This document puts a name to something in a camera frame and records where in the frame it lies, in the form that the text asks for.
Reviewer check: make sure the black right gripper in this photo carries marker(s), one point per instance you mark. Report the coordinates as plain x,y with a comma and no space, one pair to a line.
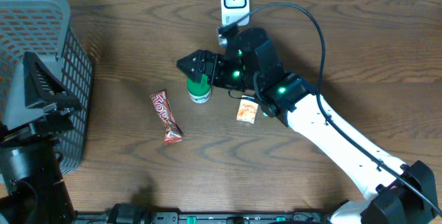
202,66

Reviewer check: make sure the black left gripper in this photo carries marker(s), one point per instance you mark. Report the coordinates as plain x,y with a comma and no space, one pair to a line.
53,118

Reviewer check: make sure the green lid jar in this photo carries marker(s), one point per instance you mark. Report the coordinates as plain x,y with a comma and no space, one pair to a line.
199,92

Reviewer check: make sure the red chocolate bar wrapper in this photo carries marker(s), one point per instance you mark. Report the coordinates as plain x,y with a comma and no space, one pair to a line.
163,108

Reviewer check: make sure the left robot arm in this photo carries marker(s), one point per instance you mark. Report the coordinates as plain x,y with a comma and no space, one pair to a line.
29,164

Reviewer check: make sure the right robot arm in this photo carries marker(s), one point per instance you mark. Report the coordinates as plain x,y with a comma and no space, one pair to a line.
393,191

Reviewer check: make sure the white barcode scanner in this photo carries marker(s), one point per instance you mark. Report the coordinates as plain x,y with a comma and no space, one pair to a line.
233,10

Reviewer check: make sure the grey plastic basket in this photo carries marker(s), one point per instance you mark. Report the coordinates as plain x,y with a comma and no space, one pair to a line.
43,27

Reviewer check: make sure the small orange carton box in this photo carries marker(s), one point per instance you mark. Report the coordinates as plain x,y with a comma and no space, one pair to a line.
247,110

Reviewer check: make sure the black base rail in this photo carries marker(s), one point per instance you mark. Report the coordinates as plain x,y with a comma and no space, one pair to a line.
129,213

